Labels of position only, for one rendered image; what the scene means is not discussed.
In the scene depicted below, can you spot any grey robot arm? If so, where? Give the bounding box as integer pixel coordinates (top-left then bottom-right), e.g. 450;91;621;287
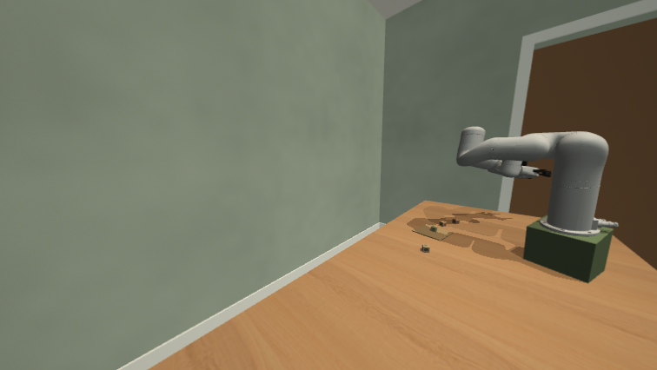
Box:
456;127;619;236

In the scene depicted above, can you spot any tan flat mat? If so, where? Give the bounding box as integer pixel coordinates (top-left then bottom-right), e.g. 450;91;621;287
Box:
413;224;453;241

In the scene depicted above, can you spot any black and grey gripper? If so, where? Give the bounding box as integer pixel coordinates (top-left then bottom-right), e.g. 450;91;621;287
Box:
515;166;551;179

